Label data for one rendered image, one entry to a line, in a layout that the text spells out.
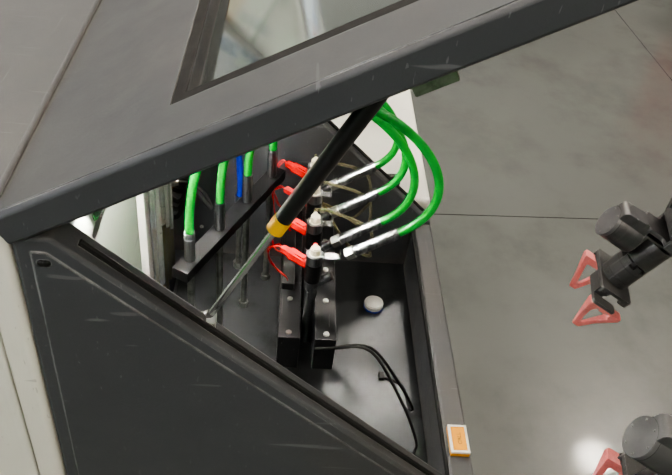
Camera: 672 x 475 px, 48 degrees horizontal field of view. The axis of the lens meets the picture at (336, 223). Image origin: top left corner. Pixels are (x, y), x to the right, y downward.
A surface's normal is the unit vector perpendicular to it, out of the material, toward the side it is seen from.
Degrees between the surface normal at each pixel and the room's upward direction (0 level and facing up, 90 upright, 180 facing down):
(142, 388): 90
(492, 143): 0
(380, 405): 0
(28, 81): 0
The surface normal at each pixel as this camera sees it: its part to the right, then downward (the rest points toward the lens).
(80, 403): 0.02, 0.65
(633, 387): 0.11, -0.76
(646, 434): -0.82, -0.52
